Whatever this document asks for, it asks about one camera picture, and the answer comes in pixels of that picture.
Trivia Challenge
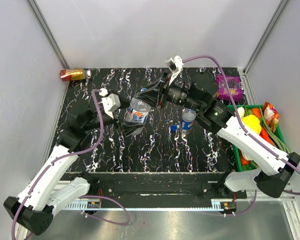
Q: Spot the white toy egg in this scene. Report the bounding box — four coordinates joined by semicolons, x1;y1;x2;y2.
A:
237;107;245;119

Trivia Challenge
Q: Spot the purple snack bag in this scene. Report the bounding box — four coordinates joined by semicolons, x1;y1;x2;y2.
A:
215;74;243;102

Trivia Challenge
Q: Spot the green plastic basket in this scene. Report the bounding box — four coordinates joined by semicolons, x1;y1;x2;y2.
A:
225;105;291;172

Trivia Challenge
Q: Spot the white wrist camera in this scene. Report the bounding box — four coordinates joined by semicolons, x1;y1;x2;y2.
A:
99;88;121;119
165;55;184;85

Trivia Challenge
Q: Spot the blue bottle cap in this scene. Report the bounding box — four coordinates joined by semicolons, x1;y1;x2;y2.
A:
170;125;178;132

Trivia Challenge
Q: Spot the orange toy carrot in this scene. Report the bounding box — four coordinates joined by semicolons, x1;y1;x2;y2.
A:
259;127;274;146

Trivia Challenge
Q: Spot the clear water bottle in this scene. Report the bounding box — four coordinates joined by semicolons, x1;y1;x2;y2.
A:
124;97;151;126

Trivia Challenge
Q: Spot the Pepsi plastic bottle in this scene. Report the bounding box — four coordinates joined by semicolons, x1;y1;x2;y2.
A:
180;108;197;136

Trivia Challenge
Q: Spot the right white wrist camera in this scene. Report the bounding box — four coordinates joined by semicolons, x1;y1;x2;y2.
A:
165;55;184;85

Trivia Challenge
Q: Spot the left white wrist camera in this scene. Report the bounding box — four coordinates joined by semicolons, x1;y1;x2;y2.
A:
99;88;121;119

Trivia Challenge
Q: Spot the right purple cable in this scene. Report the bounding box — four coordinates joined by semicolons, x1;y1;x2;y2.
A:
182;54;300;216

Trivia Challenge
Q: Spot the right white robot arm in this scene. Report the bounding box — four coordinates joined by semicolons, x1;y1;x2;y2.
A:
134;73;300;198

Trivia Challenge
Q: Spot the orange snack bag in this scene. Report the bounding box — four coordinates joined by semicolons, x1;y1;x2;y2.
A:
262;102;280;133

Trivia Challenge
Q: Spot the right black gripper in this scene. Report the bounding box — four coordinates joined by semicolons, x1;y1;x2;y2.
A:
134;69;203;112

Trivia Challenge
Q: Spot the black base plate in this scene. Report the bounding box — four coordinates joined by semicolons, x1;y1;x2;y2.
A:
74;171;247;199

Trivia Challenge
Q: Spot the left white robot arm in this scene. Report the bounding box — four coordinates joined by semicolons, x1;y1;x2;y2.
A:
3;110;143;236

